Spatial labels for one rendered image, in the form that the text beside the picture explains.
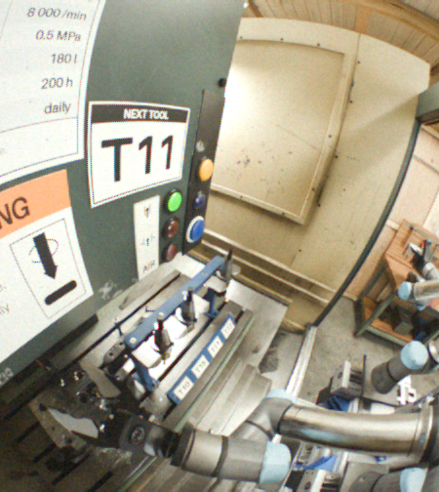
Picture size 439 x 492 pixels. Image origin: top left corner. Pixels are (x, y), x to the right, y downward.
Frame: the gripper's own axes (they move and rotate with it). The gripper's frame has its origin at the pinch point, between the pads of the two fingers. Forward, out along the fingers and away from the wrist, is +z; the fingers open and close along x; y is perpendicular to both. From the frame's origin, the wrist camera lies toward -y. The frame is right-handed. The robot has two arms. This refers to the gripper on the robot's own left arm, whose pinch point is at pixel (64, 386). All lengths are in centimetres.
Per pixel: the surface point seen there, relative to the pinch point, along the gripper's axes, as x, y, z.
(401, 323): 140, 88, -238
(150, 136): 14.7, -30.7, -8.7
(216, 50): 21.4, -40.4, -10.1
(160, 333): 21.4, 8.8, -7.3
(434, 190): 205, -60, -223
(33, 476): -56, 71, 29
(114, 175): 11.5, -28.1, -7.9
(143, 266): 14.0, -18.1, -9.0
